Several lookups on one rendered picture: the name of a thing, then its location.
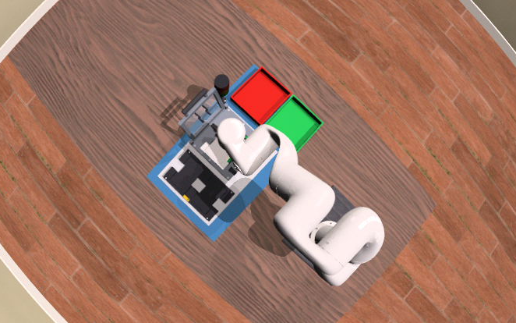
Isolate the red bin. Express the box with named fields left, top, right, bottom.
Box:
left=230, top=66, right=292, bottom=126

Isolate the green square bin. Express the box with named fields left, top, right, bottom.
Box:
left=265, top=95, right=323, bottom=152

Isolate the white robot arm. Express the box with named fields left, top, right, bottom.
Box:
left=200, top=118, right=384, bottom=286

